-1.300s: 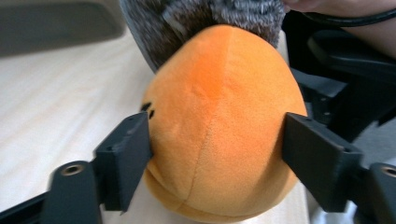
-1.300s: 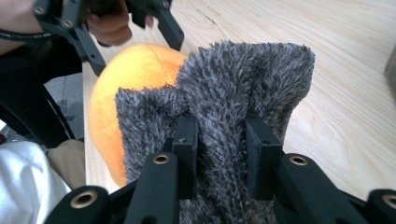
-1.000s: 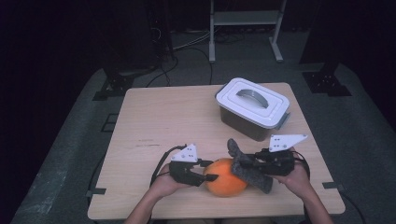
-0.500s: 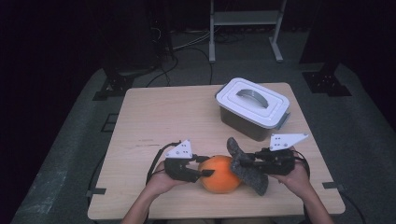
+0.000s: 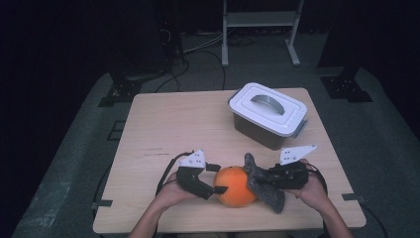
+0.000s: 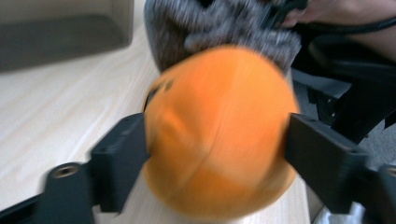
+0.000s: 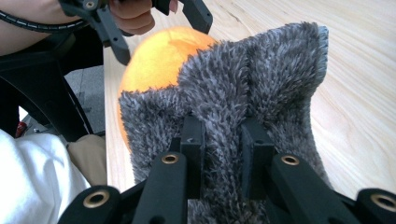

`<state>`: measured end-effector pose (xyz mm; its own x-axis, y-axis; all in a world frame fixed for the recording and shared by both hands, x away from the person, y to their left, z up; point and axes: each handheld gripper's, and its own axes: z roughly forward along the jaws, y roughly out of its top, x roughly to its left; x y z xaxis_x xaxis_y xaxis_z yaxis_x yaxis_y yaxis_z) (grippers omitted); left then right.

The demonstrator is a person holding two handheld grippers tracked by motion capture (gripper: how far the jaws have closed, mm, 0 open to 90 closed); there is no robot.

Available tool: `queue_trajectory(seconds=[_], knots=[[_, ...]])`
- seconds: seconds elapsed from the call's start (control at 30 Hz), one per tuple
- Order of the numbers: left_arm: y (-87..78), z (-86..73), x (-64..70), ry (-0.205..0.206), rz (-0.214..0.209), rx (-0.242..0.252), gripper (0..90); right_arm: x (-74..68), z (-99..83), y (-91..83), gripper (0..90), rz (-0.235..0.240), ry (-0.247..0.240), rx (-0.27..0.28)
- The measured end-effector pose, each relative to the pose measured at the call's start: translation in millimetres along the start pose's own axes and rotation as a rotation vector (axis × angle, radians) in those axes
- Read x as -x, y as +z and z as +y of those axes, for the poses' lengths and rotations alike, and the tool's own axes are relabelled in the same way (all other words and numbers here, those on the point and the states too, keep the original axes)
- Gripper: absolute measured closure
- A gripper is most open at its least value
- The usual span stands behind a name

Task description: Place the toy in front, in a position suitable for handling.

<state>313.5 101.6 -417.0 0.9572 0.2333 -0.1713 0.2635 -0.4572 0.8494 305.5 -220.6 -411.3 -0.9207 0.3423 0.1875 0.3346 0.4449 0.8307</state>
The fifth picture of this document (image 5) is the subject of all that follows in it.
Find white metal stand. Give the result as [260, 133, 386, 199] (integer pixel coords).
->
[221, 0, 305, 68]

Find black cable bundle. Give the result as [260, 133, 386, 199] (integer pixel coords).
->
[227, 33, 262, 48]

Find person's right hand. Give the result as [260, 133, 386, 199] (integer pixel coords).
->
[289, 158, 332, 213]

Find grey lidded plastic container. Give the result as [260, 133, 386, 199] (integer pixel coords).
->
[227, 82, 309, 138]

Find black tape tab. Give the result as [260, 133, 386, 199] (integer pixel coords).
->
[90, 198, 114, 210]
[341, 192, 367, 203]

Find orange plush toy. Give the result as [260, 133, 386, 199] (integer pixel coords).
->
[212, 166, 258, 208]

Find black cable beside table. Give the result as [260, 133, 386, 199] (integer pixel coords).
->
[92, 164, 113, 202]
[359, 201, 389, 238]

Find black floor cable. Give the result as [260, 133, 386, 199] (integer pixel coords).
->
[184, 49, 228, 91]
[154, 58, 191, 93]

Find left hand-held gripper cable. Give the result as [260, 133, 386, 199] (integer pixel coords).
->
[155, 151, 194, 196]

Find grey fuzzy sock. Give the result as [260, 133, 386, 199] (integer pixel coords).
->
[243, 152, 286, 214]

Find brown transparent storage box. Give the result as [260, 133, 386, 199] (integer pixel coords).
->
[232, 111, 309, 152]

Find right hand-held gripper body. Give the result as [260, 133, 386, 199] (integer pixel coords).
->
[272, 144, 318, 190]

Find black stand base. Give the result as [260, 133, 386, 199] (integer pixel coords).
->
[97, 70, 144, 108]
[320, 65, 374, 104]

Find dark equipment stand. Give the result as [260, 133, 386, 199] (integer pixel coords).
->
[155, 0, 186, 65]

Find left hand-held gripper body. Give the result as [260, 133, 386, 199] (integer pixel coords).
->
[175, 149, 216, 201]

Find white floor cables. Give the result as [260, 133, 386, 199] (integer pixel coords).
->
[180, 32, 224, 56]

